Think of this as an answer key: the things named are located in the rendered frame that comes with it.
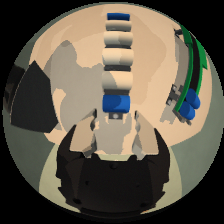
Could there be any blue plastic bar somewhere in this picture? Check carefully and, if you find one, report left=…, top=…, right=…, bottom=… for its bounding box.
left=107, top=13, right=130, bottom=21
left=179, top=101, right=195, bottom=120
left=102, top=95, right=130, bottom=113
left=186, top=88, right=201, bottom=110

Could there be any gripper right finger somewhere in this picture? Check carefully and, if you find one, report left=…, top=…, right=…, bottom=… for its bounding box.
left=131, top=111, right=170, bottom=183

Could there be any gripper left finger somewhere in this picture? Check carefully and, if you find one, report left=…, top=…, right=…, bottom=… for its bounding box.
left=55, top=109, right=97, bottom=179

